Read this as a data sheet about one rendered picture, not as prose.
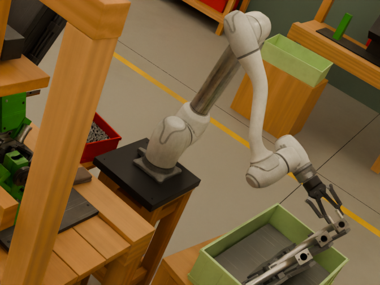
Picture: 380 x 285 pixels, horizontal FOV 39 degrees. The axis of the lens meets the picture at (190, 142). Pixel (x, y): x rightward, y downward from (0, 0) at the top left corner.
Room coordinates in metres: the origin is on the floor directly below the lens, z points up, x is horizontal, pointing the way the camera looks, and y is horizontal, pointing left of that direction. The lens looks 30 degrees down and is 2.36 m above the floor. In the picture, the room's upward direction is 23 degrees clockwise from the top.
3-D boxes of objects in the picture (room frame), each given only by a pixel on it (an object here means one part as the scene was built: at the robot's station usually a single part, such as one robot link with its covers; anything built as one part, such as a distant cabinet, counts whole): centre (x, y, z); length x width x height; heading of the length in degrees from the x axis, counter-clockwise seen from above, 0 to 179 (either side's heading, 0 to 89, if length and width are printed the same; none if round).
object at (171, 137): (2.18, 0.09, 1.06); 0.18 x 0.16 x 0.22; 165
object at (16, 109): (1.77, 0.72, 1.17); 0.13 x 0.12 x 0.20; 64
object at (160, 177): (2.18, 0.12, 0.92); 0.22 x 0.18 x 0.06; 65
